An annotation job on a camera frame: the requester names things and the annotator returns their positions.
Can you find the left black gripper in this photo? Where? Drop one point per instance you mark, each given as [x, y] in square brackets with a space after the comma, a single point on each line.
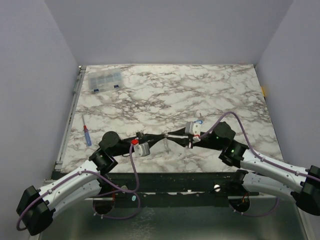
[152, 139]

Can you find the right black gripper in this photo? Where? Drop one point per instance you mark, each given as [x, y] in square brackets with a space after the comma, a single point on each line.
[191, 138]

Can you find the silver metal bottle opener keychain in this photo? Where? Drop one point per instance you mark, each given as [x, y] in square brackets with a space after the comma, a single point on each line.
[166, 145]

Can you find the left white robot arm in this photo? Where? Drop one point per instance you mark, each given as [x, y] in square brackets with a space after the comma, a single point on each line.
[38, 206]

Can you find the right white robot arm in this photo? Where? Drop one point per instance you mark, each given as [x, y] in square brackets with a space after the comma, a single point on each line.
[258, 172]

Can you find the clear plastic organizer box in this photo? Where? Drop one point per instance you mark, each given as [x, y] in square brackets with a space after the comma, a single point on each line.
[107, 80]

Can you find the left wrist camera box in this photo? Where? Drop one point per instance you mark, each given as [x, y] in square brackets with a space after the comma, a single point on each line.
[140, 149]

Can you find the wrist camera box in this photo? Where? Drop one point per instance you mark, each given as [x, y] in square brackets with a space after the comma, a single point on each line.
[193, 131]
[140, 149]

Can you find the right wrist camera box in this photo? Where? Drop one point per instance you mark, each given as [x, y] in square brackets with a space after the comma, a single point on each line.
[193, 131]

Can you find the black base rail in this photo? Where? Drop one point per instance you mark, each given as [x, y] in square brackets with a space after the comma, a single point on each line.
[164, 190]

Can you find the blue handled screwdriver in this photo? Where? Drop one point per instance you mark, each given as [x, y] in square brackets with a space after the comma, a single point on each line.
[86, 132]

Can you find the aluminium frame rail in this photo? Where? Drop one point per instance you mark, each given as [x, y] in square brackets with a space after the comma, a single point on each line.
[70, 118]

